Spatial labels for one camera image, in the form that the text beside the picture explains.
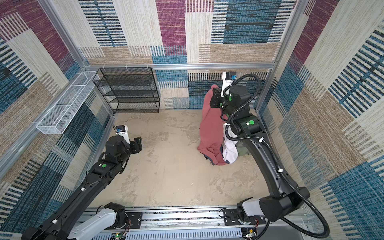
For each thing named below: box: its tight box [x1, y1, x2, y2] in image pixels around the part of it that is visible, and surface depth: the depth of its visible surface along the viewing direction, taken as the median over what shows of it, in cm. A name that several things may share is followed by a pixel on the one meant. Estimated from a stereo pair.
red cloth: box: [197, 84, 227, 166], surface depth 90 cm
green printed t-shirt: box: [235, 140, 249, 156], surface depth 91 cm
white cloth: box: [222, 123, 238, 164], surface depth 92 cm
